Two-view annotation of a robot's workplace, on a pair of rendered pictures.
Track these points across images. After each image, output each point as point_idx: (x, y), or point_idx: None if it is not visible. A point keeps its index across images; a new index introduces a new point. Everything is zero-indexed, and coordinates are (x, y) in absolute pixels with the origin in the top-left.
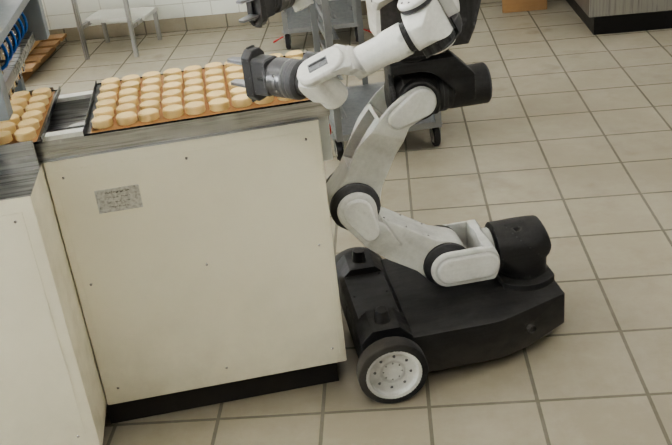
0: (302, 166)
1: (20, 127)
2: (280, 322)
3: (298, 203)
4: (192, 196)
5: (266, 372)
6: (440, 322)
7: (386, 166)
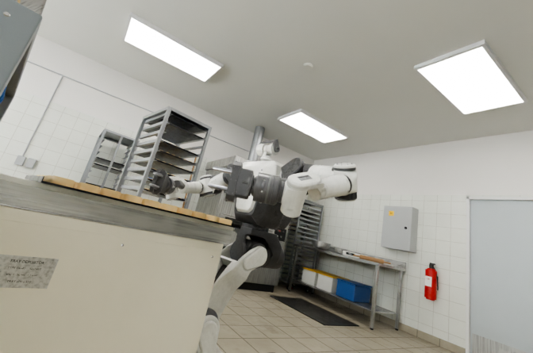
0: (201, 278)
1: None
2: None
3: (186, 313)
4: (106, 287)
5: None
6: None
7: (228, 298)
